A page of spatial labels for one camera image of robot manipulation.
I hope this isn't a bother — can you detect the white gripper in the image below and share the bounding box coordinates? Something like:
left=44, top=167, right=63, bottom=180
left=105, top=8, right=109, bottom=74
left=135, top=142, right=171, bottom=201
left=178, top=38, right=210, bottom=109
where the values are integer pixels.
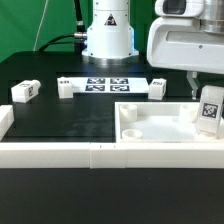
left=147, top=17, right=224, bottom=100

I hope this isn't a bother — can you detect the white square tabletop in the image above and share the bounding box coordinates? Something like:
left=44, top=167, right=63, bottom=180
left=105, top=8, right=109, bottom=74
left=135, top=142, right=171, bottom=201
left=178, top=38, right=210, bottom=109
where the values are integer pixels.
left=115, top=102, right=224, bottom=143

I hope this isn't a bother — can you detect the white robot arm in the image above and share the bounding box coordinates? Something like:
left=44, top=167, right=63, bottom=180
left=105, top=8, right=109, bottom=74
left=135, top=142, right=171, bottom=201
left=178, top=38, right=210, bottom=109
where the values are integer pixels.
left=82, top=0, right=224, bottom=82

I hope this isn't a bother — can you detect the white marker sheet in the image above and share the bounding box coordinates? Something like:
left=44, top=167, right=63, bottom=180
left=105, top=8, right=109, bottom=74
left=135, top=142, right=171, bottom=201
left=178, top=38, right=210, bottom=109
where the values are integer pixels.
left=70, top=77, right=148, bottom=93

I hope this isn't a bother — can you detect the green backdrop curtain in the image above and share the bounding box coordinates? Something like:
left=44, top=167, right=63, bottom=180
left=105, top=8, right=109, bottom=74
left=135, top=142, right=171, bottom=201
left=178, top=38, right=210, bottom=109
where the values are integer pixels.
left=0, top=0, right=158, bottom=58

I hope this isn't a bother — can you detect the white U-shaped fence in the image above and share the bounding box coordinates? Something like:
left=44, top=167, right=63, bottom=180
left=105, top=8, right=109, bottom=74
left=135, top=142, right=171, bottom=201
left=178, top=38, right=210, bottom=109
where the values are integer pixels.
left=0, top=105, right=224, bottom=168

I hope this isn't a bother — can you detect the black cable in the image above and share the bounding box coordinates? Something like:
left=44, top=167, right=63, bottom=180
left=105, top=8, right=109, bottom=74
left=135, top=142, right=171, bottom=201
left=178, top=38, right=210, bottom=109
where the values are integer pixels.
left=38, top=0, right=88, bottom=53

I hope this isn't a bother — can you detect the white thin cable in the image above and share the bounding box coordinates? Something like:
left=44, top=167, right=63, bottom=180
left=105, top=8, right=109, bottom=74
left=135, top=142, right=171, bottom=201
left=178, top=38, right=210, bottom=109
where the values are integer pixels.
left=32, top=0, right=50, bottom=52

